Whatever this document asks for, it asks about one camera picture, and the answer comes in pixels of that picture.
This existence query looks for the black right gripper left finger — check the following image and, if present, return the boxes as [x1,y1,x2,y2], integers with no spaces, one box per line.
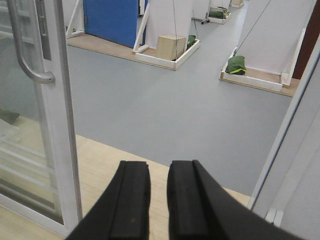
[67,161,151,240]

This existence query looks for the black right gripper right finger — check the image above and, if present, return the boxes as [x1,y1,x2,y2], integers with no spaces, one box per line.
[167,160,293,240]

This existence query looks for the white framed sliding glass door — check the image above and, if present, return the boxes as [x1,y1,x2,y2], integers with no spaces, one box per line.
[0,0,83,237]

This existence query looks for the curved metal door handle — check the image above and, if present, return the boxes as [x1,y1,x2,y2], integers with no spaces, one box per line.
[6,0,56,85]

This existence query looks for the blue door panel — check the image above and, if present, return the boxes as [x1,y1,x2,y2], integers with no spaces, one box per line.
[83,0,138,48]

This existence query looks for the green sandbag on far tray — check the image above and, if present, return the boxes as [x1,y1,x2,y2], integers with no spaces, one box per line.
[225,55,247,75]

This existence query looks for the white edged far wooden tray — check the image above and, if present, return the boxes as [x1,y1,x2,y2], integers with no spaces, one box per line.
[220,27,306,97]

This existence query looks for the far light wooden box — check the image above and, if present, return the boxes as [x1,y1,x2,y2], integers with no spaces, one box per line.
[155,35,186,61]

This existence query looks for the white door jamb frame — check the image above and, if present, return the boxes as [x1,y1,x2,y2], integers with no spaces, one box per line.
[248,42,320,219]

